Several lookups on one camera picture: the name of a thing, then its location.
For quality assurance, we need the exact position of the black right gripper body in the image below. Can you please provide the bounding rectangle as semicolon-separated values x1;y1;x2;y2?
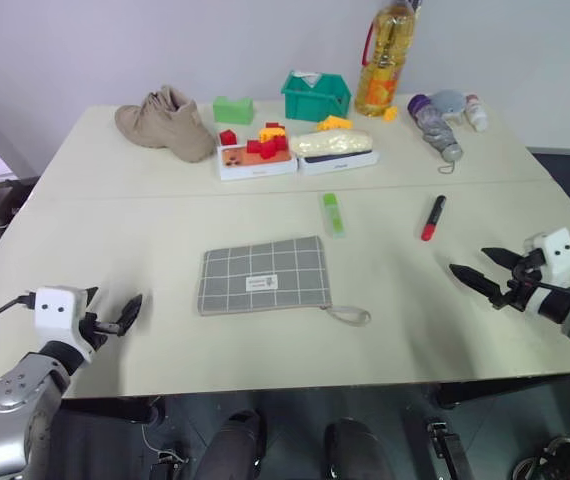
488;248;549;313

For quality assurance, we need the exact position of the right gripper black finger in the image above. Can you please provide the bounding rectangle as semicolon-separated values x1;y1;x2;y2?
480;246;520;272
448;263;505;302

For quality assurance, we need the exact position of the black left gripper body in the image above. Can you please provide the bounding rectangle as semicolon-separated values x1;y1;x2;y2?
79;301;123;362

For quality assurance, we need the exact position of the grey checked pencil pouch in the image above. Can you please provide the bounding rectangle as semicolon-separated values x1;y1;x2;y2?
196;235;372;328

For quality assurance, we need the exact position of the red and black marker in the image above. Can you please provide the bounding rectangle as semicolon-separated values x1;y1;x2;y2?
420;194;448;243

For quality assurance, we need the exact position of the small white bottle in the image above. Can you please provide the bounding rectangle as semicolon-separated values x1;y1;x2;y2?
464;93;489;133

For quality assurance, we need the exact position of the grey folded umbrella purple end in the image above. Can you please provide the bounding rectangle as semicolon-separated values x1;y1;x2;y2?
406;93;466;175

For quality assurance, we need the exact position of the green highlighter pen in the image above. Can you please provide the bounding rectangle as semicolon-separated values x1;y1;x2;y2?
321;191;348;240

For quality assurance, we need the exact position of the grey plush toy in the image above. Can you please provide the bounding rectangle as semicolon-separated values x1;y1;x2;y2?
429;89;469;124

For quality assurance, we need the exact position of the dark rounded shape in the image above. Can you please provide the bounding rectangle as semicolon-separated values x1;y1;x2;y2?
323;416;394;480
195;408;268;480

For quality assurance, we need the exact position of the black floor stand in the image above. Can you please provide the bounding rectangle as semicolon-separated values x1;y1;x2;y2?
423;418;477;480

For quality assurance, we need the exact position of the black wheeled base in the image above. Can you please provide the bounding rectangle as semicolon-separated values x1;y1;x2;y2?
512;434;570;480

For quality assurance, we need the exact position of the white box with dark side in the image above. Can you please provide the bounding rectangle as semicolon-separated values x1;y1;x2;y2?
296;148;381;177

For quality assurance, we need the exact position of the beige suede boot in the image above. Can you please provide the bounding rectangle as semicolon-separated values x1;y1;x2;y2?
114;84;217;164

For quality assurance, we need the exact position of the white box with orange picture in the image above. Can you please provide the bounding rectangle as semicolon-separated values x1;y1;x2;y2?
215;143;298;182

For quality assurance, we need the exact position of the clear bag of cream pieces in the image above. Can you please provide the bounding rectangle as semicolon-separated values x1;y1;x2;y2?
289;128;376;158

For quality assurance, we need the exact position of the red toy block cluster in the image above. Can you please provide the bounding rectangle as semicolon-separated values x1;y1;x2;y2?
246;121;289;161

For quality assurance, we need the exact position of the green toy block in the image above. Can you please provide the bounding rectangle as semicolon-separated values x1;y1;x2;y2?
212;95;256;125

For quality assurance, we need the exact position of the yellow cooking oil bottle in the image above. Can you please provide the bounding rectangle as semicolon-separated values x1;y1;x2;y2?
354;0;420;119

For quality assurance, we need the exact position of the green plastic storage bin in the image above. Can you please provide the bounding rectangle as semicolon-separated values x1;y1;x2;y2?
279;70;353;122

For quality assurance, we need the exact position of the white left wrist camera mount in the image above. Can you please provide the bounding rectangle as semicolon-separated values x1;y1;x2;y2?
33;285;89;364

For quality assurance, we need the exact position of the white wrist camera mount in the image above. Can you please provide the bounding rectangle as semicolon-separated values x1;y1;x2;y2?
523;227;570;288
33;285;89;364

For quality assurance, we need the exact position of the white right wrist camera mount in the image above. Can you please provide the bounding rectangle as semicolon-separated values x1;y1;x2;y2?
523;227;570;288

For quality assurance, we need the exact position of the dark table frame bar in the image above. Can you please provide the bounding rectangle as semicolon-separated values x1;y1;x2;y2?
433;373;570;410

